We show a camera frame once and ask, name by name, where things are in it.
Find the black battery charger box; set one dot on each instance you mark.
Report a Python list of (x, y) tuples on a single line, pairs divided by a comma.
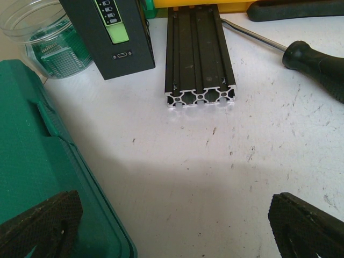
[(116, 34)]

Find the clear jar with circuit boards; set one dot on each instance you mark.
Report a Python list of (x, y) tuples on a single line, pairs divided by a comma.
[(46, 38)]

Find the black pipe fitting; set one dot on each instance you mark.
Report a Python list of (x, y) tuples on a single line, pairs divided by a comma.
[(264, 11)]

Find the black orange handled screwdriver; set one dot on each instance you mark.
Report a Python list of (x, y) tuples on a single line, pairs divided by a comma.
[(325, 69)]

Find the black aluminium extrusion profile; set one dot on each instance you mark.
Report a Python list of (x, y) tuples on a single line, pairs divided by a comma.
[(198, 64)]

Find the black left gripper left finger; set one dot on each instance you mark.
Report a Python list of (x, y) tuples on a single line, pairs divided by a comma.
[(48, 229)]

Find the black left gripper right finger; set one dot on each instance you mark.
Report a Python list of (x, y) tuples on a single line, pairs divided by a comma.
[(302, 230)]

